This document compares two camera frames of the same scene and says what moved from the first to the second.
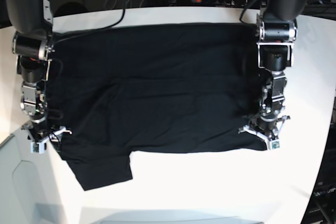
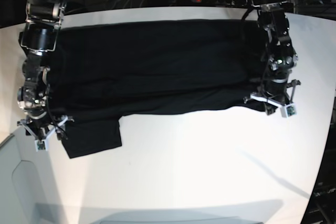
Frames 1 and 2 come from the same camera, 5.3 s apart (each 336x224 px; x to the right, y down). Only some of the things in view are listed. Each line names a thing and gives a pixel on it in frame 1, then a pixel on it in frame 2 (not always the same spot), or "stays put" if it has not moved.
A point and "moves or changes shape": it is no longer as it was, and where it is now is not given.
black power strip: (220, 0) stays put
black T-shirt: (115, 91) moves or changes shape
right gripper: (268, 127) → (277, 93)
